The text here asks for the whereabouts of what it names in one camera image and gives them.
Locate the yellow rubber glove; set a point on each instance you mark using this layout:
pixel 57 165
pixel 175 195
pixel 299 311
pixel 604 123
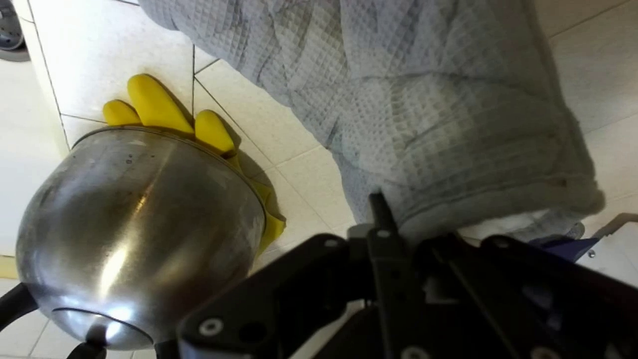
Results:
pixel 161 105

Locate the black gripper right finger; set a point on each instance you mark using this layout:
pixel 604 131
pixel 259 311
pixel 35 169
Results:
pixel 506 299

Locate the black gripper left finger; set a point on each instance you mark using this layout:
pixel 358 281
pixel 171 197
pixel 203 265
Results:
pixel 293 291

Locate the grey quilted oven mitten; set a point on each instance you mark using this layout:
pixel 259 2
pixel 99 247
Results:
pixel 432 99

